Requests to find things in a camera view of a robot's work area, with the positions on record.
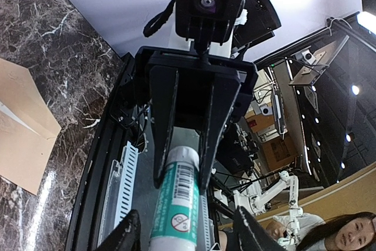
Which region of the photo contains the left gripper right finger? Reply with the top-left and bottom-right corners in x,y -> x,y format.
233,206 -> 285,251

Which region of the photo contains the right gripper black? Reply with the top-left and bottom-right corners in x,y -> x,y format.
135,46 -> 258,195

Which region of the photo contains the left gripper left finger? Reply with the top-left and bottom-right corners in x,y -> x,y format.
99,209 -> 141,251

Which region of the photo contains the green white glue stick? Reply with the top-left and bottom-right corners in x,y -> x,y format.
149,146 -> 199,251

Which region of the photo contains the brown paper envelope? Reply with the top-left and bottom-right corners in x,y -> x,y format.
1,59 -> 61,195

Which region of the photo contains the cream decorated letter paper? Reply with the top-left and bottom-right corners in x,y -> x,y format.
0,102 -> 35,133

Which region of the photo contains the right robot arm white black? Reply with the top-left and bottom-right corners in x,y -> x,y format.
135,0 -> 281,192

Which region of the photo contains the black front table rail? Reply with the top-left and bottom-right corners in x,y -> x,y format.
65,53 -> 135,250

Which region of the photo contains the white slotted cable duct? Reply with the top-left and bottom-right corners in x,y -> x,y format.
114,141 -> 139,227

